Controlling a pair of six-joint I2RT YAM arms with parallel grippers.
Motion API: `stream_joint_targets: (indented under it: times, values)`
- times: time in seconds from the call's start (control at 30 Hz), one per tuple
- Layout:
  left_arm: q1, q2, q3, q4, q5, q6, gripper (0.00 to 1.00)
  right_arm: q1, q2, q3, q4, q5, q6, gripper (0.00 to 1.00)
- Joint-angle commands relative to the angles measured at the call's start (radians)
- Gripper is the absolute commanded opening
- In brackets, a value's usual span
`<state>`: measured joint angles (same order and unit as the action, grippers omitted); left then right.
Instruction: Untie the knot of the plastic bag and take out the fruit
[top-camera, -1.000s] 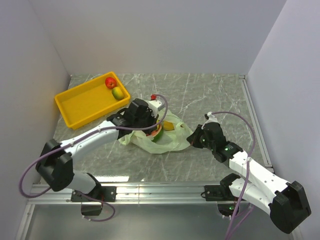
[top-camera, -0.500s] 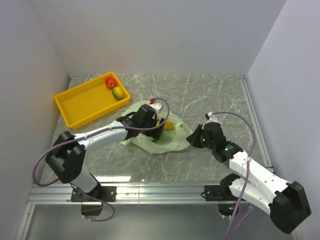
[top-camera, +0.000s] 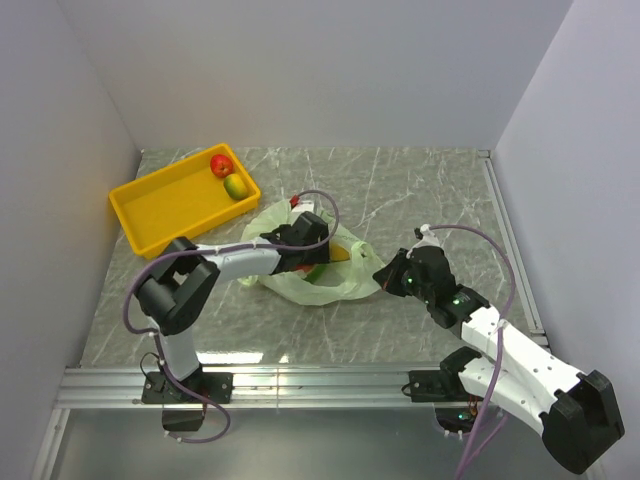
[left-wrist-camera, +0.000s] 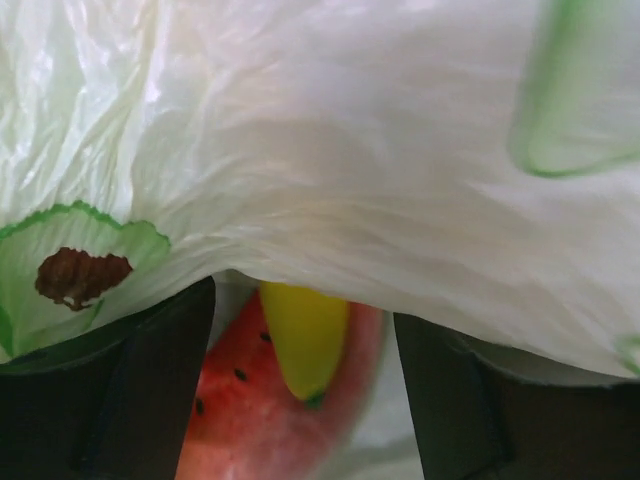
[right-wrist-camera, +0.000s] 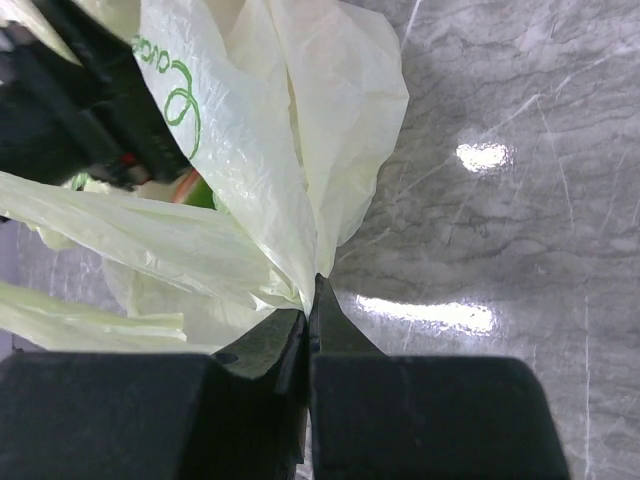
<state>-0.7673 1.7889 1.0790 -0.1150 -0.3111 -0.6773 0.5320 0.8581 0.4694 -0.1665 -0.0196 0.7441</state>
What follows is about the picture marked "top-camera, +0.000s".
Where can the yellow toy fruit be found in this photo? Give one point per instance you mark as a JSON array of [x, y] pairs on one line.
[[235, 187]]

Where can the red toy fruit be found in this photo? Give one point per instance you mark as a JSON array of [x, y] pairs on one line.
[[221, 166]]

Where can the aluminium front rail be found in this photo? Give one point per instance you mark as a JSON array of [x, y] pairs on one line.
[[281, 386]]

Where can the yellow toy lemon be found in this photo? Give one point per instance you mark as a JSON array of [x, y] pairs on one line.
[[338, 253]]

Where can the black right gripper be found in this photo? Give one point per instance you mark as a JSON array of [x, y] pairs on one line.
[[388, 277]]

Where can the aluminium side rail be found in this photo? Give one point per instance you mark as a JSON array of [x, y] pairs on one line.
[[523, 288]]

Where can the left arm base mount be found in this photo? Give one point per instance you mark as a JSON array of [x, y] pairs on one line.
[[185, 403]]

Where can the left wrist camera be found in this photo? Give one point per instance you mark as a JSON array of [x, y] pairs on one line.
[[299, 205]]

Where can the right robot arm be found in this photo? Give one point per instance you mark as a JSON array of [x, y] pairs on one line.
[[576, 414]]

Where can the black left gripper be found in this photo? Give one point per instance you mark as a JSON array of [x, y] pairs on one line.
[[320, 254]]

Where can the green plastic bag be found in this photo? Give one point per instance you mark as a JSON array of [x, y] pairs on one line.
[[342, 281]]

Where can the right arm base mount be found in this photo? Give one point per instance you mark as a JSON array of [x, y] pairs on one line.
[[455, 409]]

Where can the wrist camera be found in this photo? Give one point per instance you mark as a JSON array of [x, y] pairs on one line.
[[299, 205], [425, 237]]

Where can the watermelon slice toy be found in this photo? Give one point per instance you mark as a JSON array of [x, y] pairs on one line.
[[311, 273]]

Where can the yellow plastic tray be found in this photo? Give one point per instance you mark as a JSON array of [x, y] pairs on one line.
[[184, 198]]

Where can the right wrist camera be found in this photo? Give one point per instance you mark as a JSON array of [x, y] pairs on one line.
[[425, 237]]

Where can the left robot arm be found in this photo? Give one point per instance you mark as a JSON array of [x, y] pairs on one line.
[[168, 295]]

